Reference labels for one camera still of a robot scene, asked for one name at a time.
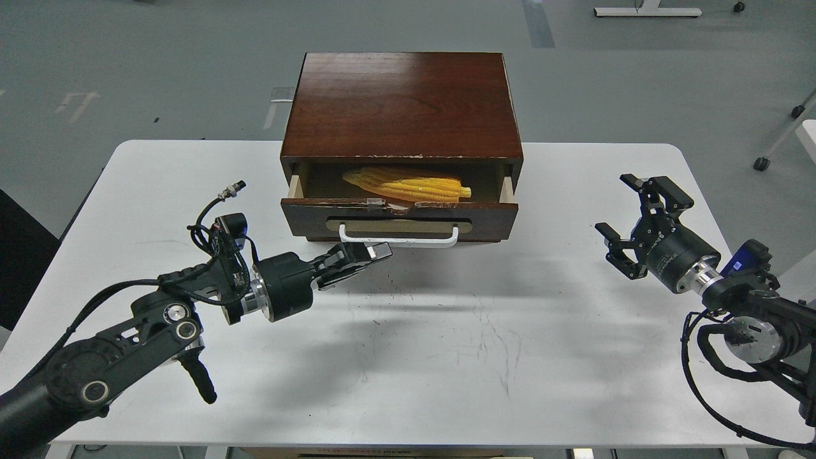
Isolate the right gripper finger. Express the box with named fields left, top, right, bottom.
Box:
left=595, top=222, right=647, bottom=280
left=620, top=173, right=694, bottom=227

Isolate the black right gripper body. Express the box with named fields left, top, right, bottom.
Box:
left=630, top=217, right=722, bottom=294

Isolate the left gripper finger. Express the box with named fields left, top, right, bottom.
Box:
left=310, top=243, right=377, bottom=276
left=316, top=247, right=393, bottom=291

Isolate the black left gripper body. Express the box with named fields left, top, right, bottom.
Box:
left=253, top=252, right=327, bottom=323

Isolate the wooden drawer white handle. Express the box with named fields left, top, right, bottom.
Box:
left=280, top=175, right=520, bottom=243

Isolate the yellow corn cob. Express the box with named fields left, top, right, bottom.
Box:
left=342, top=166, right=472, bottom=203

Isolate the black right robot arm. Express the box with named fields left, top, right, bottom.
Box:
left=595, top=174, right=814, bottom=426

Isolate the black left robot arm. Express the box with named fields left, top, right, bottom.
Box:
left=1, top=181, right=391, bottom=458

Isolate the white wheeled stand leg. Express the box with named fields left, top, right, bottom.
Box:
left=752, top=88, right=815, bottom=171

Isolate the dark wooden cabinet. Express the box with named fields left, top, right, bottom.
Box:
left=280, top=52, right=523, bottom=184

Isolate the white stand base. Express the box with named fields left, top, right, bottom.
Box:
left=594, top=1, right=703, bottom=18

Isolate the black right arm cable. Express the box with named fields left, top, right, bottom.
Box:
left=680, top=309, right=816, bottom=448

